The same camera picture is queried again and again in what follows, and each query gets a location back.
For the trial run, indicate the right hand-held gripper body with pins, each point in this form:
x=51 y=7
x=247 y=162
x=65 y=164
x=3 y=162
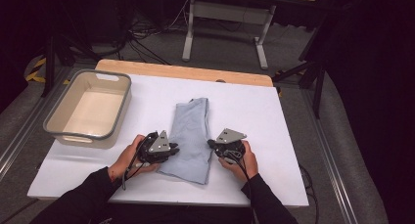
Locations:
x=230 y=142

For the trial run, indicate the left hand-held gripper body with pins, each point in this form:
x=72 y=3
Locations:
x=156 y=147

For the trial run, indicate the light blue knit vest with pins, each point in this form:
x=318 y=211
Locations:
x=191 y=142

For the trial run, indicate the beige plastic basket grey rim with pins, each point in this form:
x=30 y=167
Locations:
x=94 y=110

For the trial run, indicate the person's right hand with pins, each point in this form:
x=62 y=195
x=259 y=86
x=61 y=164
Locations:
x=244 y=167

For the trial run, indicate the person's left hand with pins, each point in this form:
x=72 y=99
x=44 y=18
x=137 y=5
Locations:
x=122 y=162

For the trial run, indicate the person's dark clothing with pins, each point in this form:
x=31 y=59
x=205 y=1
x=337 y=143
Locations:
x=163 y=215

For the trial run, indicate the black tripod stand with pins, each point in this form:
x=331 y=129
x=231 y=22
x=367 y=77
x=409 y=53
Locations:
x=49 y=64
x=318 y=87

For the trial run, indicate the yellow black hazard tape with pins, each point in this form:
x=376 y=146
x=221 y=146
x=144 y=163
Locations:
x=39 y=63

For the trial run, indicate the grey metal floor rail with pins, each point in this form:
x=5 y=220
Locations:
x=19 y=145
x=329 y=162

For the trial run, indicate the white table frame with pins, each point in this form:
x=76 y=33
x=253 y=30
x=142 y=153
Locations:
x=228 y=13

